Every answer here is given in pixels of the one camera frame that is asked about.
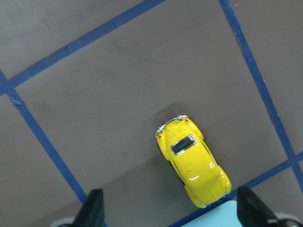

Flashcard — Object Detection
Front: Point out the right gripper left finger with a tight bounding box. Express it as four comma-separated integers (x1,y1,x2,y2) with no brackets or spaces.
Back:
72,189,105,227

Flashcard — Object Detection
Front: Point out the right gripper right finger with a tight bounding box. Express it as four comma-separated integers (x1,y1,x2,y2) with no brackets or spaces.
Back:
237,187,284,227

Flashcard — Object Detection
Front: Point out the yellow toy beetle car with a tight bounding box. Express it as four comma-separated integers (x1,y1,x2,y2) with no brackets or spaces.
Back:
155,115,232,208

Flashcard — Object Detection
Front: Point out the light blue plastic bin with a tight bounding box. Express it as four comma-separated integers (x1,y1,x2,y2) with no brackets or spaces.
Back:
178,200,242,227

